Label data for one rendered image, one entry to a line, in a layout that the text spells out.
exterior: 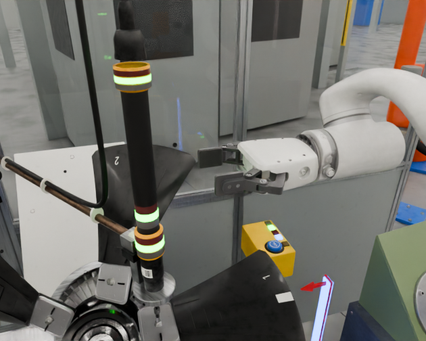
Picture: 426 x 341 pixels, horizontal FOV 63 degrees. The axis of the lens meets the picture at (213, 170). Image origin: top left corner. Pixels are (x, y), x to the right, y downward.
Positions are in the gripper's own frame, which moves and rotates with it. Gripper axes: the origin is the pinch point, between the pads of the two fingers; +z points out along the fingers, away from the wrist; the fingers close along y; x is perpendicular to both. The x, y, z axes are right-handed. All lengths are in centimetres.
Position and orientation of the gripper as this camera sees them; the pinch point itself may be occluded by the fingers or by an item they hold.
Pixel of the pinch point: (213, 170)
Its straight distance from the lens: 51.4
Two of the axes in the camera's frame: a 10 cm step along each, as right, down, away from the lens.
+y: -3.0, -4.3, 8.5
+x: 0.0, -8.9, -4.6
